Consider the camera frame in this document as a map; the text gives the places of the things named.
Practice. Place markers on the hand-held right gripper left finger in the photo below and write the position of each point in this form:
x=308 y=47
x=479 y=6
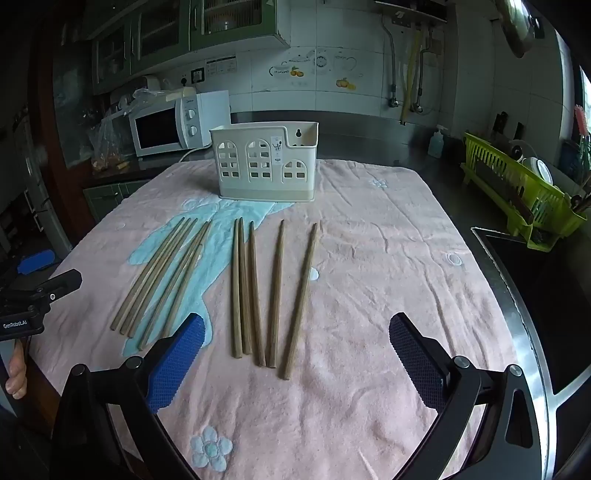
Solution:
x=178 y=360

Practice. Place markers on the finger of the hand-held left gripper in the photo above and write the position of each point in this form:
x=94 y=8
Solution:
x=34 y=262
x=60 y=282

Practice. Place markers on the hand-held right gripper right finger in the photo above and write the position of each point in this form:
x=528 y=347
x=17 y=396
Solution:
x=418 y=360

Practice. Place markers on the light bamboo chopstick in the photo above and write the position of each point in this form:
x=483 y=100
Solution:
x=156 y=276
x=163 y=278
x=148 y=273
x=189 y=276
x=172 y=285

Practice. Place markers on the dark wooden chopstick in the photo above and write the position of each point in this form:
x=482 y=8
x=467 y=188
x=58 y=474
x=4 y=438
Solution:
x=244 y=286
x=256 y=293
x=301 y=300
x=236 y=288
x=276 y=293

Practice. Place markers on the cream plastic utensil holder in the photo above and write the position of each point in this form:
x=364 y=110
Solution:
x=263 y=164

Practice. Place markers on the person's left hand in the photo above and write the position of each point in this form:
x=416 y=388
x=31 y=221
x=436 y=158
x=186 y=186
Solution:
x=16 y=374

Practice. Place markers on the pink towel with blue pattern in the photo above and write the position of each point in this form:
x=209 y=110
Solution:
x=351 y=286

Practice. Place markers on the green base cabinet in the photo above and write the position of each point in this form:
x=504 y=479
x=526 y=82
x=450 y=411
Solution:
x=113 y=196

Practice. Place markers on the steel kitchen sink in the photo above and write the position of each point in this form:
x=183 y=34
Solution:
x=545 y=304

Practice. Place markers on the clear plastic bag with food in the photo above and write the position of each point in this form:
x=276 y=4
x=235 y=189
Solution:
x=108 y=143

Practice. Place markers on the white microwave oven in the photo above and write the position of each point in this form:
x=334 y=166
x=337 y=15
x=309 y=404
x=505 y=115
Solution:
x=159 y=127

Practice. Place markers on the green dish rack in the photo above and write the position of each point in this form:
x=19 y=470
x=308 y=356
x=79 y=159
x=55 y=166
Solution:
x=521 y=203

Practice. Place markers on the blue soap bottle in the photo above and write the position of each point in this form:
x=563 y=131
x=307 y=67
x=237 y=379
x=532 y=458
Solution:
x=435 y=145

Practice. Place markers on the cream box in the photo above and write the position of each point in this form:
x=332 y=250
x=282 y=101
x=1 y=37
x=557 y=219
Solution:
x=181 y=94

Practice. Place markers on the white bowls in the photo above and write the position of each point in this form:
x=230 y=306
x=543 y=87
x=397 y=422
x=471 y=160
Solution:
x=535 y=168

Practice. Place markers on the pink brush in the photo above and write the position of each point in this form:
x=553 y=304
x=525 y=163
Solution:
x=581 y=121

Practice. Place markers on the grey metal pipe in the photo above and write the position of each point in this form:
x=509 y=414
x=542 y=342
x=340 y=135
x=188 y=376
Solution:
x=392 y=60

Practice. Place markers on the hanging metal wok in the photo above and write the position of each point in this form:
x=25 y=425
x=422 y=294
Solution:
x=517 y=23

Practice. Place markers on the black wall socket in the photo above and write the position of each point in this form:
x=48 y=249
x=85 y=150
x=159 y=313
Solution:
x=198 y=75

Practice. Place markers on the white wall label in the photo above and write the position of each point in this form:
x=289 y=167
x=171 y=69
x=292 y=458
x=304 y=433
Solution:
x=221 y=66

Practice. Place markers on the green wall cabinets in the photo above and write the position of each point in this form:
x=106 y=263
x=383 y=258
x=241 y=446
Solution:
x=184 y=32

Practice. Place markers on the fruit wall stickers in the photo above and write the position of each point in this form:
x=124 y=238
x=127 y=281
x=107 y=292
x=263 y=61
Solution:
x=300 y=69

